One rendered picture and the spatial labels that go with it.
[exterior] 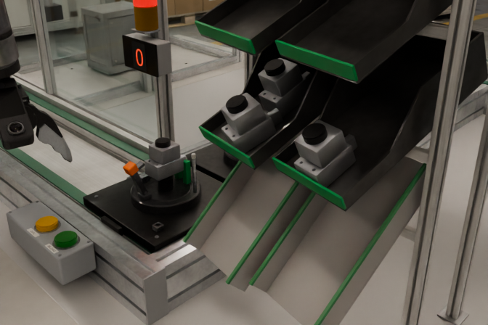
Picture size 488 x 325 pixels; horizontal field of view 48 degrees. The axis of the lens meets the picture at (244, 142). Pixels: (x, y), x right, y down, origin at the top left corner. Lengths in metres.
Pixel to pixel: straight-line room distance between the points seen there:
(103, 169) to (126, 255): 0.43
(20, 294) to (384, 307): 0.66
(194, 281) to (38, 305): 0.28
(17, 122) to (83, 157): 0.59
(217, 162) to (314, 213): 0.46
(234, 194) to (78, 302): 0.35
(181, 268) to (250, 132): 0.33
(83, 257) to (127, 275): 0.10
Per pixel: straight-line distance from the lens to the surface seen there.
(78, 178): 1.35
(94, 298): 1.07
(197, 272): 1.02
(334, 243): 0.81
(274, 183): 0.89
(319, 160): 0.67
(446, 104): 0.69
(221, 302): 1.03
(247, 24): 0.76
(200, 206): 1.08
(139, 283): 0.95
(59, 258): 1.01
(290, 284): 0.83
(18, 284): 1.15
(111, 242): 1.04
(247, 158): 0.74
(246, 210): 0.90
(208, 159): 1.26
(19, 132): 0.87
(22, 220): 1.14
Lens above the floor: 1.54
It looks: 25 degrees down
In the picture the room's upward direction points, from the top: straight up
